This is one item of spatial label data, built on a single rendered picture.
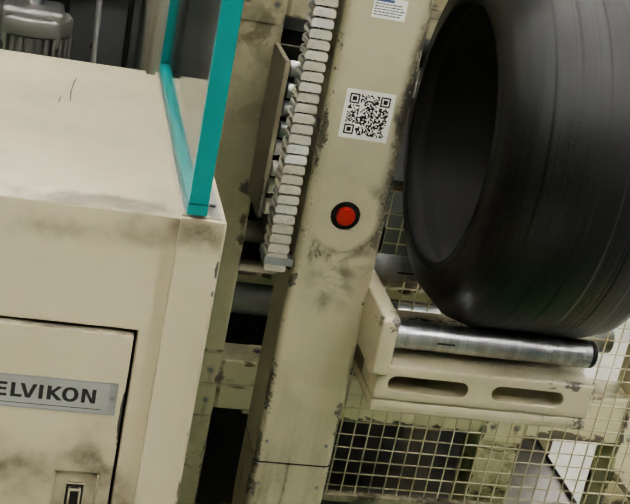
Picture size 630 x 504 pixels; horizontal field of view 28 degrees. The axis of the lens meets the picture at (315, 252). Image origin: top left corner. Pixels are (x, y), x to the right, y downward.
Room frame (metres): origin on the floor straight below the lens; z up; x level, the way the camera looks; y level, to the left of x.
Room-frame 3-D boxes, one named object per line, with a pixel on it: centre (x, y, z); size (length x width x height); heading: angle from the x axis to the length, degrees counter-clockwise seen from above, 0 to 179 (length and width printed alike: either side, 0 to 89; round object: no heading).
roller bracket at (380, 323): (1.92, -0.09, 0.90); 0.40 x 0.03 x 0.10; 13
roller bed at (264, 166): (2.28, 0.04, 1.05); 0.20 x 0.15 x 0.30; 103
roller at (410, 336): (1.82, -0.30, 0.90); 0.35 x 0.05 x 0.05; 103
